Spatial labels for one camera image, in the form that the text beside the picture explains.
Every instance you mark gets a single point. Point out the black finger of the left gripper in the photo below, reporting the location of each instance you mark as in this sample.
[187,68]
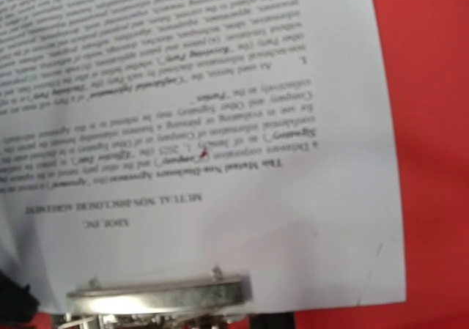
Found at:
[18,304]

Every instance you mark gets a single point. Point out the red folder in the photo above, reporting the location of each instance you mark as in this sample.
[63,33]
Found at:
[425,45]

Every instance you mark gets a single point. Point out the printed text sheet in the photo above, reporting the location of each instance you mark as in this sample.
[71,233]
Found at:
[145,141]

